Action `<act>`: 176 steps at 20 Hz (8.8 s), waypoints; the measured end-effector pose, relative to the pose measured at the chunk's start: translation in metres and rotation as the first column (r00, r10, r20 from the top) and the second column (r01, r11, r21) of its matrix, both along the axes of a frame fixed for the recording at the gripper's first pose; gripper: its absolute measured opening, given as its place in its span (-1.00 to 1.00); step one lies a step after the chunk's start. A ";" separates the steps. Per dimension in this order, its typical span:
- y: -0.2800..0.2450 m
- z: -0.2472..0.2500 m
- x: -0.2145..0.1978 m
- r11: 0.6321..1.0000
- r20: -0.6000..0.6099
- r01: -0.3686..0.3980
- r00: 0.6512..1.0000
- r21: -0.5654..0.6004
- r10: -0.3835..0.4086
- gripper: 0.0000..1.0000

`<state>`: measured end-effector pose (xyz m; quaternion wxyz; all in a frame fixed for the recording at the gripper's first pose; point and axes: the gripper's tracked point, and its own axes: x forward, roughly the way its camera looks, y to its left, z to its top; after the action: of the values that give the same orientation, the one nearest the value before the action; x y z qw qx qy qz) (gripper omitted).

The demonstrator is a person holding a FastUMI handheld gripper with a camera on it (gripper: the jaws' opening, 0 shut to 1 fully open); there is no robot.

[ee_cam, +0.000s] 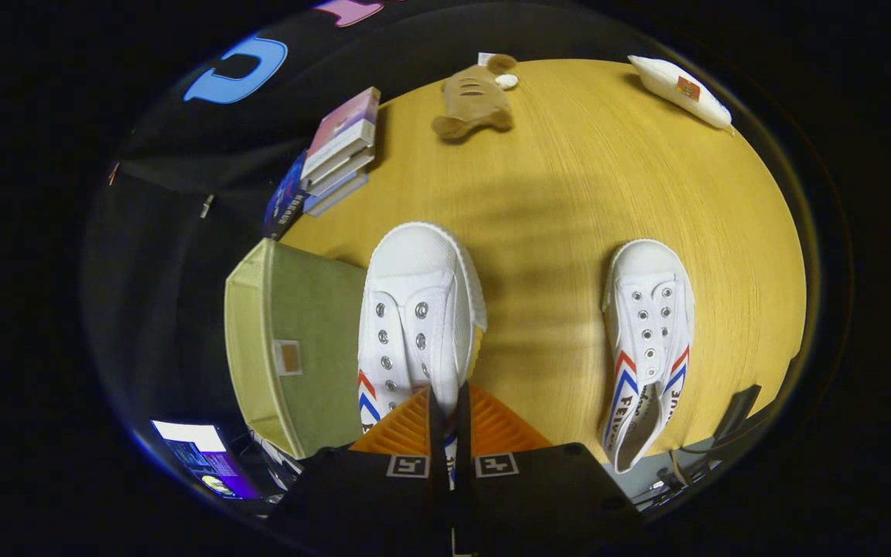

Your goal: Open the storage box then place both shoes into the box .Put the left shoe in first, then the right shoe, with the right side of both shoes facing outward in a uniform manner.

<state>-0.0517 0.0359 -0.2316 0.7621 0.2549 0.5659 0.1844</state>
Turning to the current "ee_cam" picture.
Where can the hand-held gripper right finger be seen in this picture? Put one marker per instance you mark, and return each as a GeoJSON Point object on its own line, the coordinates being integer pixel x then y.
{"type": "Point", "coordinates": [465, 495]}

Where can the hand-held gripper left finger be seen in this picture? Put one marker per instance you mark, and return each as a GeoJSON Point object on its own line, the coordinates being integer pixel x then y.
{"type": "Point", "coordinates": [438, 495]}

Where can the green fabric storage box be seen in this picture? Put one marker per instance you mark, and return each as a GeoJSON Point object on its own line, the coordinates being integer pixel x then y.
{"type": "Point", "coordinates": [314, 325]}

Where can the white canvas shoe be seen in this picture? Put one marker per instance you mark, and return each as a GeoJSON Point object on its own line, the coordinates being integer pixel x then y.
{"type": "Point", "coordinates": [418, 271]}
{"type": "Point", "coordinates": [646, 309]}

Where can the computer monitor screen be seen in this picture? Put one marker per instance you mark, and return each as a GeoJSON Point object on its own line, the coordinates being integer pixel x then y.
{"type": "Point", "coordinates": [198, 456]}

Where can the black device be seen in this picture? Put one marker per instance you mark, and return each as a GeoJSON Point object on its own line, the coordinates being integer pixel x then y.
{"type": "Point", "coordinates": [735, 414]}

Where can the lavender book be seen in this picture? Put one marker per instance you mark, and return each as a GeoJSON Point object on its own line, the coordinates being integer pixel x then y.
{"type": "Point", "coordinates": [337, 197]}

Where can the white book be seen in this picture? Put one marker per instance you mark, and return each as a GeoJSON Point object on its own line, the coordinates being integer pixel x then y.
{"type": "Point", "coordinates": [341, 166]}

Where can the white clip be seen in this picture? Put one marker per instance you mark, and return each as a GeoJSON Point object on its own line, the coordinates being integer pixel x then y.
{"type": "Point", "coordinates": [206, 205]}

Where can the pink book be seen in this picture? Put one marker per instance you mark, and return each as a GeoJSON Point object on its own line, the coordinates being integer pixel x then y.
{"type": "Point", "coordinates": [341, 120]}

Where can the brown plush toy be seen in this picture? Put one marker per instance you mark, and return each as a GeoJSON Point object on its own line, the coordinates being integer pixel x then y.
{"type": "Point", "coordinates": [472, 100]}

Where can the black backdrop cloth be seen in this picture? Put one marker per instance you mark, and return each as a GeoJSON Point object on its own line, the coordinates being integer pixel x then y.
{"type": "Point", "coordinates": [182, 139]}

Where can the red clip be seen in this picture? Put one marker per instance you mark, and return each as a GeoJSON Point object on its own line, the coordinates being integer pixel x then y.
{"type": "Point", "coordinates": [113, 172]}

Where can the white soft packet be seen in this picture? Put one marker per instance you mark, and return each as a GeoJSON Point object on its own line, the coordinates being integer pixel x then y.
{"type": "Point", "coordinates": [677, 89]}

